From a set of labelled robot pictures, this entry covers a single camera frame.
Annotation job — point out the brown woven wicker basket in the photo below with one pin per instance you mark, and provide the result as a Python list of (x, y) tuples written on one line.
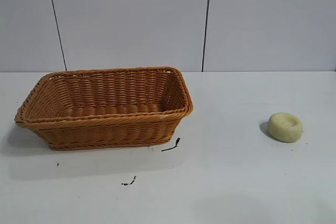
[(105, 129)]

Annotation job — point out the long black scrap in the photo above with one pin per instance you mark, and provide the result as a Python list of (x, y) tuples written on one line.
[(172, 147)]

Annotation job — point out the pale yellow round pastry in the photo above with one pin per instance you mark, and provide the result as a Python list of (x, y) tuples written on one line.
[(284, 129)]

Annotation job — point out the short black scrap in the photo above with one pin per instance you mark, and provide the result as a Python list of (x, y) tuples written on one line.
[(130, 182)]

